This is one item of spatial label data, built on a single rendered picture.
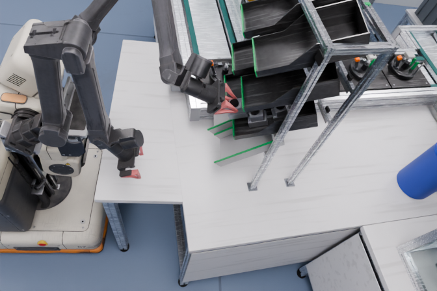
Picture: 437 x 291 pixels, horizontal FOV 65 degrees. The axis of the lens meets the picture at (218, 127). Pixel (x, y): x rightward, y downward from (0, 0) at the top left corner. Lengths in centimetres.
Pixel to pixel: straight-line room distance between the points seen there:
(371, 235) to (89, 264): 153
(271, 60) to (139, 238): 159
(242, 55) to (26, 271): 173
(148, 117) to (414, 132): 134
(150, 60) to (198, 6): 47
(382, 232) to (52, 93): 134
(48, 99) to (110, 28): 238
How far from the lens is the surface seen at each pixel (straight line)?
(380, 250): 160
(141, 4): 359
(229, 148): 134
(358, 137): 181
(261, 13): 108
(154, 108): 163
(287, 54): 95
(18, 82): 121
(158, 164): 147
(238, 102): 114
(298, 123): 112
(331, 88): 100
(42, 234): 206
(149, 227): 227
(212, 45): 186
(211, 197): 142
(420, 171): 166
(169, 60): 109
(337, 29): 100
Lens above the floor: 216
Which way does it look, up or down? 55 degrees down
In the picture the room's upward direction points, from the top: 15 degrees clockwise
